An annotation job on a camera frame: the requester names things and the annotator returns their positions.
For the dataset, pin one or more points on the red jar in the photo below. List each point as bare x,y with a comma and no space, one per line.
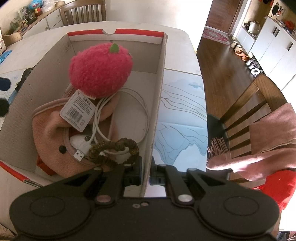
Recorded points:
38,12

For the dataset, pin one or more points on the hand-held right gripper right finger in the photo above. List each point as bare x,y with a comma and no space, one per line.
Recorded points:
154,180

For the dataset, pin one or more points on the blue printed table mat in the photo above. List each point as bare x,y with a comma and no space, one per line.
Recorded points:
180,115

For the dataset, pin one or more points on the red patterned rug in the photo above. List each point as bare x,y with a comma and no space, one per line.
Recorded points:
215,34

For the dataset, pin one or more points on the brown scrunchie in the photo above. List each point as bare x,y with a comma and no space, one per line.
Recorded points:
115,141

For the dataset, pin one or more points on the orange slippers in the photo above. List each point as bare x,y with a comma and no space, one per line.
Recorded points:
242,55

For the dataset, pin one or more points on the light wooden slatted chair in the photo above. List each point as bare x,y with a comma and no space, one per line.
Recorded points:
81,5

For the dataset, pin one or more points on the brown wooden door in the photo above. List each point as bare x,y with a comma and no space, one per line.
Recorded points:
222,14

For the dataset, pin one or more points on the red pot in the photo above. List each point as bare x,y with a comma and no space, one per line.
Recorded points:
289,24

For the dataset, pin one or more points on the white tote bag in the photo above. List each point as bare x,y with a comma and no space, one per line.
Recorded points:
254,28

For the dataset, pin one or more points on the pink strawberry plush toy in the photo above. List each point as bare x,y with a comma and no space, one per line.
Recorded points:
99,69

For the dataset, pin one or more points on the clear plastic bag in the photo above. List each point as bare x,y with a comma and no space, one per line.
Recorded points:
50,4

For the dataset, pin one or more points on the white red printed packet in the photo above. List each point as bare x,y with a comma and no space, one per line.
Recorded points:
2,44

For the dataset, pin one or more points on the dark wooden slatted chair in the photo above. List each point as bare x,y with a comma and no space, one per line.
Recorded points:
266,88

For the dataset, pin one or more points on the red cloth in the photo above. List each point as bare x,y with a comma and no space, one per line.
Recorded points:
47,168

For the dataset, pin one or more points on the white sideboard with wooden top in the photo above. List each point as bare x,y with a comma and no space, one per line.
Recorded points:
54,19

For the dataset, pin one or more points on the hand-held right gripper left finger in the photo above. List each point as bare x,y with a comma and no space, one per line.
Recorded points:
136,178

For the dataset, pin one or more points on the white slippers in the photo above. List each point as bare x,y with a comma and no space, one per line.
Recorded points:
236,45

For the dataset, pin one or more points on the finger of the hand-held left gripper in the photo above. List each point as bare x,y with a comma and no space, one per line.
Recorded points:
3,107
4,84

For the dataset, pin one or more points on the cardboard box with red stripe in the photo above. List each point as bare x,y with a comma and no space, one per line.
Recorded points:
143,58

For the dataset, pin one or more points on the white cabinet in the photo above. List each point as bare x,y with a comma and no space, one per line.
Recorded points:
272,46

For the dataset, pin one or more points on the pink fringed scarf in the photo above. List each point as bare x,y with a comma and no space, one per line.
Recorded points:
272,134

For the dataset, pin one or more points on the row of shoes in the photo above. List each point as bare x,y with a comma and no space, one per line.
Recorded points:
254,68

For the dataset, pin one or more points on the hanging wall ornaments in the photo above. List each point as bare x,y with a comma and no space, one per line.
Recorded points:
277,9

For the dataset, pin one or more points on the red garment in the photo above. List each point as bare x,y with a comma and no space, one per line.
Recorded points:
279,185

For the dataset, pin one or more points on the pink fleece hat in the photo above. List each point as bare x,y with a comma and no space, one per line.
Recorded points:
48,129

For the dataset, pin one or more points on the light blue object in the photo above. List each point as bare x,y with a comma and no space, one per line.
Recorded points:
5,56

